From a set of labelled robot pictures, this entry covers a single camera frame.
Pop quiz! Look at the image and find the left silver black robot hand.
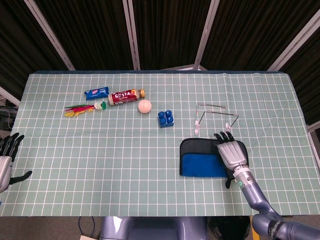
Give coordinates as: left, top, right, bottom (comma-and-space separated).
0, 132, 33, 193

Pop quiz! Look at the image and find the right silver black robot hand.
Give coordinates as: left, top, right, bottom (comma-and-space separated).
213, 130, 251, 190

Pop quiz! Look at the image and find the black and blue cloth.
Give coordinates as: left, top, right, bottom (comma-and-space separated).
179, 137, 249, 180

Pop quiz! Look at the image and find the blue building block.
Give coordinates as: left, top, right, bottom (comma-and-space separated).
157, 109, 175, 129

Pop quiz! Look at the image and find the black bag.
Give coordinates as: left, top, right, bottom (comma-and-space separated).
207, 216, 252, 240

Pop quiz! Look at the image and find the green checked tablecloth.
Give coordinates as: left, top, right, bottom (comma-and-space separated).
0, 72, 320, 217

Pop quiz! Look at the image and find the pale pink ball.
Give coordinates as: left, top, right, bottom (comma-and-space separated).
137, 99, 153, 115

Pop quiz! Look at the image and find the blue-grey robot torso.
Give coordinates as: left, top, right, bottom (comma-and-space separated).
99, 216, 208, 240

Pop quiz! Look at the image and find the colourful feather shuttlecock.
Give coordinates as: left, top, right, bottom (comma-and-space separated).
63, 101, 108, 118

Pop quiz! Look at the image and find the blue snack packet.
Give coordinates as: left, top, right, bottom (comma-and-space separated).
83, 86, 110, 101

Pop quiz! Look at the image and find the Costa coffee bottle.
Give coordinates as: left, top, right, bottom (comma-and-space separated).
107, 88, 147, 107

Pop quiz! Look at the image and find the metal wire rack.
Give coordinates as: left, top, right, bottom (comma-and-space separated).
193, 102, 239, 137

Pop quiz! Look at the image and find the white frame beam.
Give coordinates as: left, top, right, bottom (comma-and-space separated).
306, 123, 320, 161
0, 86, 21, 108

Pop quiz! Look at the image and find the blue floor cable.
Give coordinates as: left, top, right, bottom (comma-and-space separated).
77, 216, 96, 237

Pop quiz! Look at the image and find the white frame post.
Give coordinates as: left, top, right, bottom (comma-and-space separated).
24, 0, 76, 71
179, 0, 221, 72
122, 0, 141, 71
266, 11, 320, 72

